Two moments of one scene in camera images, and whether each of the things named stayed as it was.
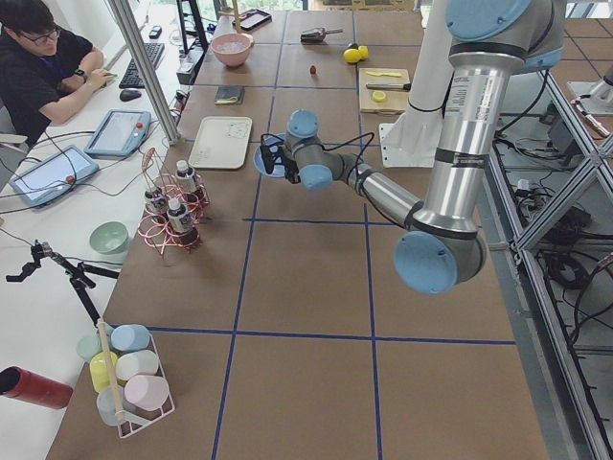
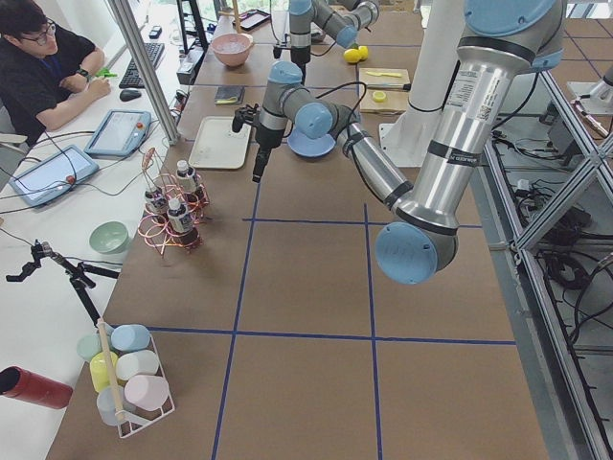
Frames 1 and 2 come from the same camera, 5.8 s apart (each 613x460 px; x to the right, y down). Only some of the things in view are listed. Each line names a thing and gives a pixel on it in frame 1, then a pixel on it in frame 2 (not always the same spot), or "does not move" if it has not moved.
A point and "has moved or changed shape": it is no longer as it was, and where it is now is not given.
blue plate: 278,170 has moved or changed shape
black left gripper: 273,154 → 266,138
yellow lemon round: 351,56 does not move
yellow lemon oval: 363,52 does not move
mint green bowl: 108,237 does not move
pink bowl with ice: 232,48 does not move
